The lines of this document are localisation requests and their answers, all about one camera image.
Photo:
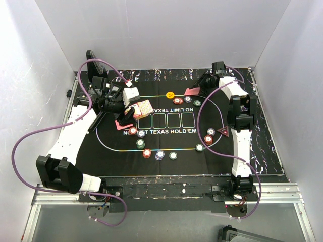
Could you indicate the black case bottom right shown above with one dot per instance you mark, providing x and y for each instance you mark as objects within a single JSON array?
[{"x": 230, "y": 234}]

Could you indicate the black red all-in triangle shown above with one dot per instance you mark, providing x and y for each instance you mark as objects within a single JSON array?
[{"x": 224, "y": 131}]

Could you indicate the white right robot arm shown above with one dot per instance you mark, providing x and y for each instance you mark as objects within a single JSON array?
[{"x": 240, "y": 119}]

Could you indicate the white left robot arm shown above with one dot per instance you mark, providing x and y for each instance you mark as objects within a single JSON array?
[{"x": 57, "y": 169}]

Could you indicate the red cards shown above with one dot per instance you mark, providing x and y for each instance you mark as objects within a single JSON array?
[
  {"x": 121, "y": 127},
  {"x": 192, "y": 91}
]

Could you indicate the green poker chip stack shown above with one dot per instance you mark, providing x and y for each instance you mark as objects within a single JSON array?
[{"x": 173, "y": 155}]

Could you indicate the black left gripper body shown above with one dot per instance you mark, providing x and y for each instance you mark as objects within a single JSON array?
[{"x": 114, "y": 105}]

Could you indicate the red chips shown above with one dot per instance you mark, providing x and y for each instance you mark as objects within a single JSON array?
[
  {"x": 177, "y": 101},
  {"x": 208, "y": 140},
  {"x": 133, "y": 131}
]

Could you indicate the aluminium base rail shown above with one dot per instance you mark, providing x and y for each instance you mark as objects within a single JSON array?
[{"x": 168, "y": 212}]

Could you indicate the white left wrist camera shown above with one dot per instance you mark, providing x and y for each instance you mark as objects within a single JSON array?
[{"x": 129, "y": 95}]

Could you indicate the black white chess board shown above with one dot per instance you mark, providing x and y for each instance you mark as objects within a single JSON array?
[{"x": 97, "y": 121}]

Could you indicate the green chips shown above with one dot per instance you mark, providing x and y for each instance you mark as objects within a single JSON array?
[
  {"x": 199, "y": 147},
  {"x": 140, "y": 144},
  {"x": 197, "y": 103}
]

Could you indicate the red playing card box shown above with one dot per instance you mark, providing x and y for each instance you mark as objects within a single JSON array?
[{"x": 141, "y": 109}]

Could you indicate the blue chips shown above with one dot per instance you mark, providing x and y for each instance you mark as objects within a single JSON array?
[
  {"x": 211, "y": 131},
  {"x": 187, "y": 99},
  {"x": 141, "y": 133}
]

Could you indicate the black chess board lid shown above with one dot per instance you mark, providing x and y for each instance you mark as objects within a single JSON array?
[{"x": 95, "y": 68}]

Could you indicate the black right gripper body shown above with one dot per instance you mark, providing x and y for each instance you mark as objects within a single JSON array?
[{"x": 208, "y": 82}]

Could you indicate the yellow big blind button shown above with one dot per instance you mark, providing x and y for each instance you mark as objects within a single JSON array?
[{"x": 170, "y": 95}]

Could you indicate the red poker chip stack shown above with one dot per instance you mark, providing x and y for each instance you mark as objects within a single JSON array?
[{"x": 146, "y": 153}]

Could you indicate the black poker felt mat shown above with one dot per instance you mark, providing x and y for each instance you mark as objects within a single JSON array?
[{"x": 171, "y": 128}]

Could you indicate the blue poker chip stack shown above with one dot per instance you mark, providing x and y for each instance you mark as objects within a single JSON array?
[{"x": 159, "y": 155}]

